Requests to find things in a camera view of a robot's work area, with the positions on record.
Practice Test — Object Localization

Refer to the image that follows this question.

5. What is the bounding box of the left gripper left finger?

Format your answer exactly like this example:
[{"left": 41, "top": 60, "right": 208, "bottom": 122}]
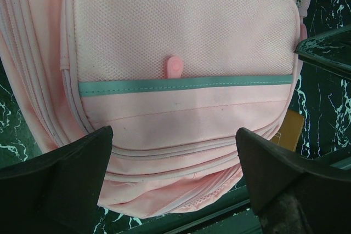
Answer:
[{"left": 1, "top": 126, "right": 113, "bottom": 233}]

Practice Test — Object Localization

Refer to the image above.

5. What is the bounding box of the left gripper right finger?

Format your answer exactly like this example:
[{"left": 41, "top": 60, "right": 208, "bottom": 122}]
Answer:
[{"left": 236, "top": 128, "right": 350, "bottom": 233}]

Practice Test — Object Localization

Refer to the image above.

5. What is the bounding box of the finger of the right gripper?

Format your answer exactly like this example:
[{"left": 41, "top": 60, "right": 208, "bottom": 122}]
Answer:
[{"left": 295, "top": 25, "right": 350, "bottom": 78}]

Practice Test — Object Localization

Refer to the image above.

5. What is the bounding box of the pink student backpack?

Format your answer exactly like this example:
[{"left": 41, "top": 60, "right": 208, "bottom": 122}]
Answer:
[{"left": 1, "top": 0, "right": 310, "bottom": 218}]

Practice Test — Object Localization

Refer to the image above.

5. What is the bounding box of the brown leather wallet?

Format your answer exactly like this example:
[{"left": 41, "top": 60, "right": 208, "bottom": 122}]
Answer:
[{"left": 271, "top": 110, "right": 304, "bottom": 152}]

